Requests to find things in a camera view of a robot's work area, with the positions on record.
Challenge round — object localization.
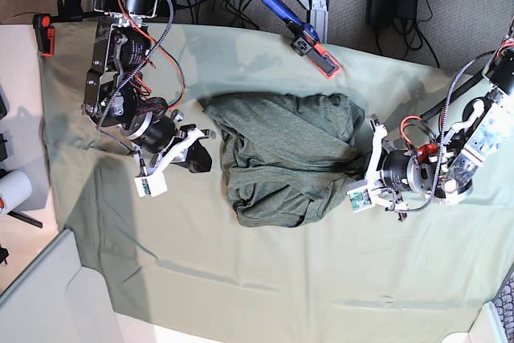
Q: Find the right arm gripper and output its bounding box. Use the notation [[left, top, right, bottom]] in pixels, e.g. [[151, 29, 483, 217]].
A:
[[176, 140, 212, 174]]

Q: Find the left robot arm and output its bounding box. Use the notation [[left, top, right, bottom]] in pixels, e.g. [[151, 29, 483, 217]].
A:
[[347, 30, 513, 219]]

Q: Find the white paper roll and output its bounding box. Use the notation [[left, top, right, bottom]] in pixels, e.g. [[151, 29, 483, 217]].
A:
[[0, 170, 32, 215]]

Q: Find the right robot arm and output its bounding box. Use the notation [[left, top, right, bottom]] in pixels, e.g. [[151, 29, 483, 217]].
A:
[[81, 0, 212, 176]]

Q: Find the light green table cloth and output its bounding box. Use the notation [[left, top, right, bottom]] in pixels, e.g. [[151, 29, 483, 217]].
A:
[[40, 22, 513, 342]]

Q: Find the black stick on table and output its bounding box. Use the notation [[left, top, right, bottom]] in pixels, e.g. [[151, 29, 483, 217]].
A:
[[8, 211, 43, 228]]

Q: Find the green T-shirt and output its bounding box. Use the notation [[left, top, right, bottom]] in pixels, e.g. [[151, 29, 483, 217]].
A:
[[203, 92, 365, 227]]

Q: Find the blue orange clamp on cloth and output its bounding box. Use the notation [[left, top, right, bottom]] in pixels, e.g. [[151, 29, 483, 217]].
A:
[[262, 0, 341, 79]]

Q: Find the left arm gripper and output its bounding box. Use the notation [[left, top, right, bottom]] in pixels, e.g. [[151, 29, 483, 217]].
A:
[[347, 152, 371, 180]]

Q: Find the blue orange clamp at corner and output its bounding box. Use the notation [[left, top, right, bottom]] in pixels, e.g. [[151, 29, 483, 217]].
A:
[[32, 0, 100, 57]]

